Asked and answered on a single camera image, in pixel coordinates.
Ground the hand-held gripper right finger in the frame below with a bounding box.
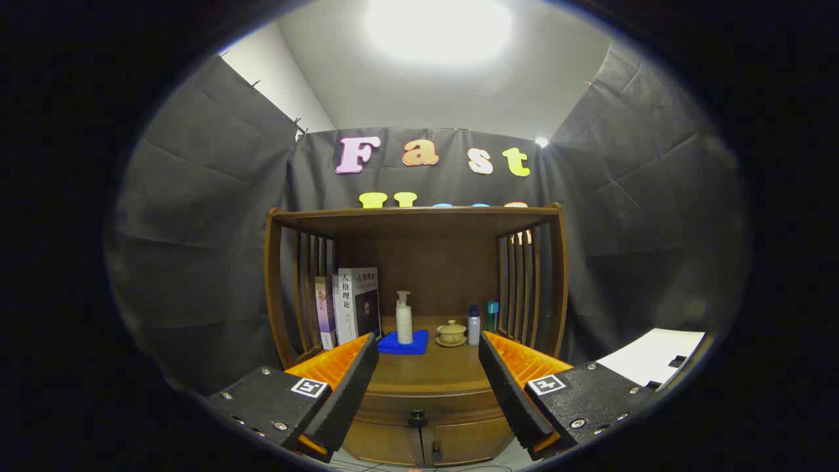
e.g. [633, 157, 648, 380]
[477, 330, 656, 461]

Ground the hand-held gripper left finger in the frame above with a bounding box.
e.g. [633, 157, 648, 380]
[206, 331, 381, 464]

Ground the wooden drawer with black knob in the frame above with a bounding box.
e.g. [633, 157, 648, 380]
[354, 387, 512, 430]

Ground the wooden cabinet door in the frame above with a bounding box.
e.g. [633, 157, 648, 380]
[427, 420, 517, 467]
[342, 420, 427, 467]

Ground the wooden countertop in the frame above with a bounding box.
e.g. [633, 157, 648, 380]
[354, 316, 505, 397]

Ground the white drawer unit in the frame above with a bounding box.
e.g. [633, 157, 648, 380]
[595, 328, 707, 391]

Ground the wooden cabinet with slatted sides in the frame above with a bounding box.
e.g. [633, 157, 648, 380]
[264, 203, 570, 467]

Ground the beige lidded teacup with saucer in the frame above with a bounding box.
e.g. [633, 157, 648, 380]
[435, 319, 468, 347]

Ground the folded blue cloth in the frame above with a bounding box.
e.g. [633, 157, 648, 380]
[378, 329, 429, 355]

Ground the thin purple book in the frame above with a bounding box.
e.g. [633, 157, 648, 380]
[315, 275, 338, 350]

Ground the white pump bottle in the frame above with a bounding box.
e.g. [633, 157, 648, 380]
[395, 290, 414, 345]

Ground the thick white book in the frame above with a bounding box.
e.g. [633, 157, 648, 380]
[333, 267, 382, 346]

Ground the black backdrop cloth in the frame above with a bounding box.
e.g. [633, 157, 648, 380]
[105, 43, 748, 394]

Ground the ceiling light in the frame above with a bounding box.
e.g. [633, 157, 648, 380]
[364, 0, 513, 66]

